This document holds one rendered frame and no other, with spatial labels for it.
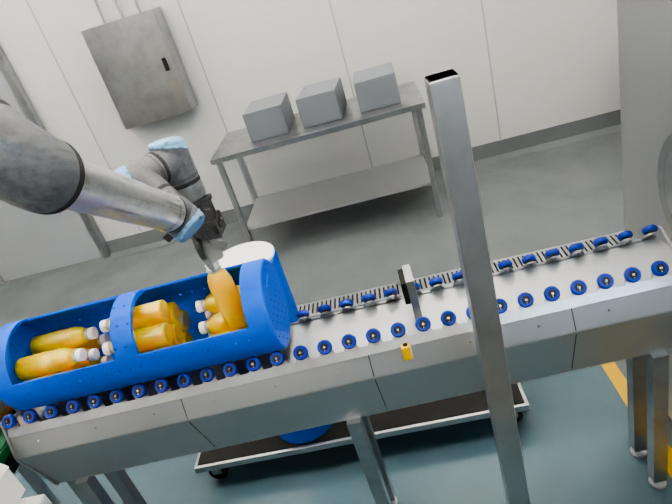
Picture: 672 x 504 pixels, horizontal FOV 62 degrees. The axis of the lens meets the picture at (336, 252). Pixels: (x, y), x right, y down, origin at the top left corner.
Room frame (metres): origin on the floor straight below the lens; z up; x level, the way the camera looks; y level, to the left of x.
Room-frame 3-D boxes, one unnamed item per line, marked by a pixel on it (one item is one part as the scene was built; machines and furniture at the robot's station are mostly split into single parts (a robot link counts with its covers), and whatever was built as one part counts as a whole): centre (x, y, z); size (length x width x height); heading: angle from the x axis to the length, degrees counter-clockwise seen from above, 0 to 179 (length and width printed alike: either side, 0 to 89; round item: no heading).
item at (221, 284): (1.42, 0.34, 1.20); 0.07 x 0.07 x 0.19
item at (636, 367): (1.40, -0.88, 0.31); 0.06 x 0.06 x 0.63; 83
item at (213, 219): (1.42, 0.32, 1.44); 0.09 x 0.08 x 0.12; 83
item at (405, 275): (1.42, -0.18, 1.00); 0.10 x 0.04 x 0.15; 173
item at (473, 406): (2.02, 0.13, 0.08); 1.50 x 0.52 x 0.15; 81
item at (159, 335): (1.46, 0.65, 1.11); 0.19 x 0.07 x 0.07; 83
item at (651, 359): (1.26, -0.86, 0.31); 0.06 x 0.06 x 0.63; 83
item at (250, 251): (1.96, 0.37, 1.03); 0.28 x 0.28 x 0.01
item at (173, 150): (1.42, 0.33, 1.61); 0.10 x 0.09 x 0.12; 137
